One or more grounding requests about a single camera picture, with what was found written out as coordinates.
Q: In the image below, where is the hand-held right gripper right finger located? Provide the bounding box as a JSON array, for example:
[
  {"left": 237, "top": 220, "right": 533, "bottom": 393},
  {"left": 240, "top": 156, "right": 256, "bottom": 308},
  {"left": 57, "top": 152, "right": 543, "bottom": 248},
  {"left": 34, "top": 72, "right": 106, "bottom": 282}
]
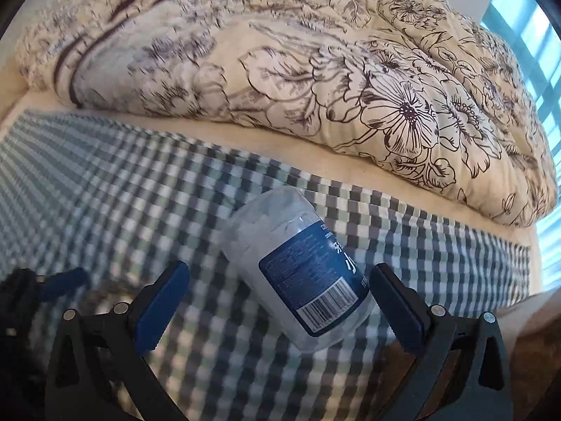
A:
[{"left": 369, "top": 263, "right": 514, "bottom": 421}]

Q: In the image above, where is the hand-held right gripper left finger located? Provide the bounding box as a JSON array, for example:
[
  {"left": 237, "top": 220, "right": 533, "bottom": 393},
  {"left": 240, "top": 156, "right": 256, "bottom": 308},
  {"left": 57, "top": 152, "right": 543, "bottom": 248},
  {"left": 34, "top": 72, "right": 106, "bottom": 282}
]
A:
[{"left": 45, "top": 260, "right": 191, "bottom": 421}]

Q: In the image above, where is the checkered bed sheet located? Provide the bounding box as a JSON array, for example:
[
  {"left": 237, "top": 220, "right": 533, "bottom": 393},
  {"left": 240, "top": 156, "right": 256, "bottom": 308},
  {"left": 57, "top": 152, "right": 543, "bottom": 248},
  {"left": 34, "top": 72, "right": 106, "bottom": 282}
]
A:
[{"left": 0, "top": 109, "right": 533, "bottom": 421}]

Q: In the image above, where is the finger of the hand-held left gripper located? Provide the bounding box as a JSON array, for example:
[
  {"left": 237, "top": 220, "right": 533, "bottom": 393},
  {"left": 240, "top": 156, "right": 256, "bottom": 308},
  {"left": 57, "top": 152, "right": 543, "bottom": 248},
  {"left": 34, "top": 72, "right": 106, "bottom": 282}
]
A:
[{"left": 37, "top": 267, "right": 90, "bottom": 299}]

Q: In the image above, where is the clear bottle with blue label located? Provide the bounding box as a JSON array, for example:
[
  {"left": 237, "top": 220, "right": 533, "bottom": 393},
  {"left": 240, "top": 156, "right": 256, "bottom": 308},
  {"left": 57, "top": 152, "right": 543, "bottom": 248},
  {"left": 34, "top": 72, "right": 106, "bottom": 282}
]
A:
[{"left": 219, "top": 185, "right": 377, "bottom": 352}]

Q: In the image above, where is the blue window curtain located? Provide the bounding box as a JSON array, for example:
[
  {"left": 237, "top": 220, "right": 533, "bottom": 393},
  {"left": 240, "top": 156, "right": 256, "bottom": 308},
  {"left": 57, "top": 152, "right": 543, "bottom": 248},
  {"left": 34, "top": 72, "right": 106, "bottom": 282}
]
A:
[{"left": 480, "top": 0, "right": 561, "bottom": 290}]

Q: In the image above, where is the floral quilt with dark stripes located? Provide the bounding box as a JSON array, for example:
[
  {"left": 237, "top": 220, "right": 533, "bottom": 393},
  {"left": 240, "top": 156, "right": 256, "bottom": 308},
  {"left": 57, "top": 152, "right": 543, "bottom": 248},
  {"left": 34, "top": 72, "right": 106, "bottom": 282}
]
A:
[{"left": 15, "top": 0, "right": 559, "bottom": 229}]

